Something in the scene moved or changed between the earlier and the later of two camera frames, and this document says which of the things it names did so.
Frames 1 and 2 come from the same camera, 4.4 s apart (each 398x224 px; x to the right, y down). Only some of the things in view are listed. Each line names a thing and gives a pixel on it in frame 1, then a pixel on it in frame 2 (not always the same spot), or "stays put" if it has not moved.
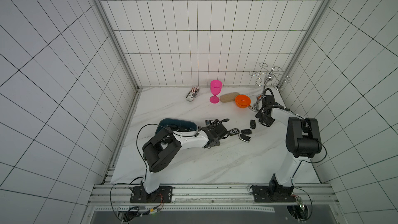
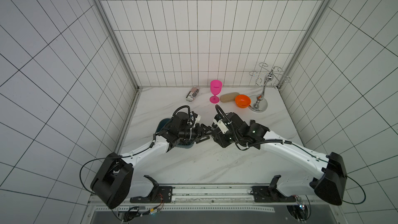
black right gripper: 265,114 -> 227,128
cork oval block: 228,97 stays put
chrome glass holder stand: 271,74 stays put
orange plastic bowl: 242,101 stays put
